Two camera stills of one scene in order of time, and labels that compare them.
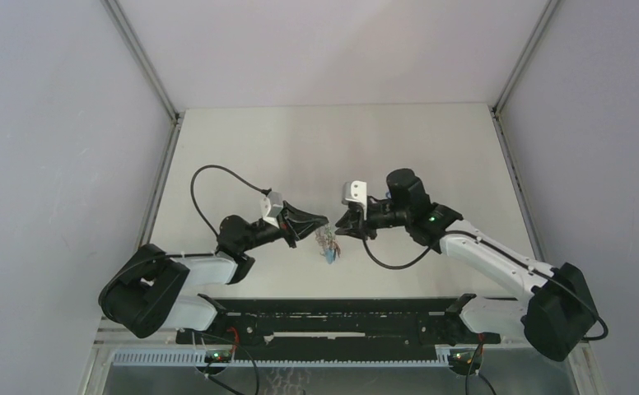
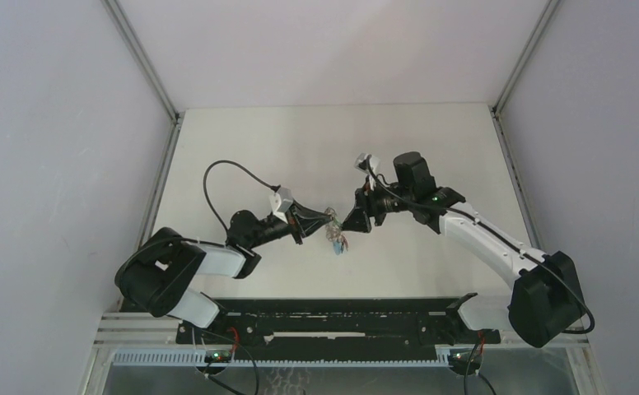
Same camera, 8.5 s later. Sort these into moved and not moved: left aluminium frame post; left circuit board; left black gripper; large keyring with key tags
Moved: large keyring with key tags
Not moved: left aluminium frame post; left circuit board; left black gripper
